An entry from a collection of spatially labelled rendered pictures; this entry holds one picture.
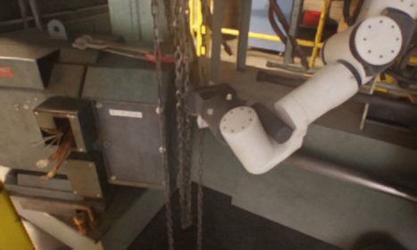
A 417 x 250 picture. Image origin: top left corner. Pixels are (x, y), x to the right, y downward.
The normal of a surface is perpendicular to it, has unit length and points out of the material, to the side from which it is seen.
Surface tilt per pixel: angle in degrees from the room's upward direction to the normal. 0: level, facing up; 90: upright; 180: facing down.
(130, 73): 45
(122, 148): 90
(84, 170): 90
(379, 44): 62
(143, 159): 90
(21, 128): 90
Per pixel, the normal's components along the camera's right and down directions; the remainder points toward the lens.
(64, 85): -0.07, -0.25
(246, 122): -0.44, -0.66
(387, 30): 0.07, 0.05
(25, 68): -0.13, 0.51
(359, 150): -0.45, 0.45
